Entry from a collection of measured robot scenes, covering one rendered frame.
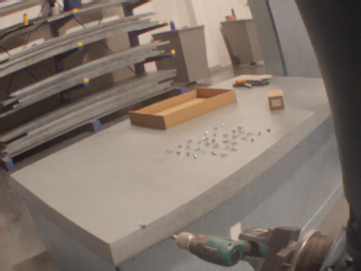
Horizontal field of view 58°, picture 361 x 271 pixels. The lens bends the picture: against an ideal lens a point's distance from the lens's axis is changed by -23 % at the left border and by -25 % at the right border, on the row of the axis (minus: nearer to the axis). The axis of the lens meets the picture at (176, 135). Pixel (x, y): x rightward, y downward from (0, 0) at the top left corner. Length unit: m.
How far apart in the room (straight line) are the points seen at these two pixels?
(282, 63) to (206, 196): 1.79
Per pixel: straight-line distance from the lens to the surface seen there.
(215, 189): 1.11
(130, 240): 0.95
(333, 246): 0.70
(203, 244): 0.78
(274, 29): 2.72
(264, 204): 1.41
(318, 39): 0.35
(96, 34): 5.23
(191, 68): 6.30
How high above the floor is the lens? 1.10
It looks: 16 degrees down
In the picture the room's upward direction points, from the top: 13 degrees counter-clockwise
